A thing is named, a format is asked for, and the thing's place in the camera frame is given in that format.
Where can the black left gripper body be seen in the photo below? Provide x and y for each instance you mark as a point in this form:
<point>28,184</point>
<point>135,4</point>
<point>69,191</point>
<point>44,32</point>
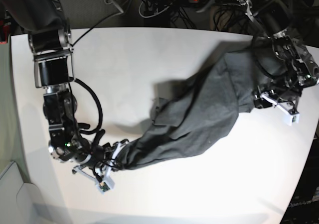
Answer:
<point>292,90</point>

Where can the dark grey t-shirt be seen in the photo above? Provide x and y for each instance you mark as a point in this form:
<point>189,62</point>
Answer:
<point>204,108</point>

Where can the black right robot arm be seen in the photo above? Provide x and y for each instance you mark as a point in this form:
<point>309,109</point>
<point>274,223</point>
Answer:
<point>49,38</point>

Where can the red clamp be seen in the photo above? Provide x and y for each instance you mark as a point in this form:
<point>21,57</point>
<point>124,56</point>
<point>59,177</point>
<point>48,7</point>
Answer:
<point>4,31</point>

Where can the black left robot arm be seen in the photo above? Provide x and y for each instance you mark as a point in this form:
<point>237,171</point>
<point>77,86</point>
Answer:
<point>274,21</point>

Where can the grey tray corner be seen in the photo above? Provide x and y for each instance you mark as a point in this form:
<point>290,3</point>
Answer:
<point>16,205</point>

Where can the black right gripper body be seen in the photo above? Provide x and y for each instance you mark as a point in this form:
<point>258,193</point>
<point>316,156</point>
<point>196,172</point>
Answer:
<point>103,159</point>

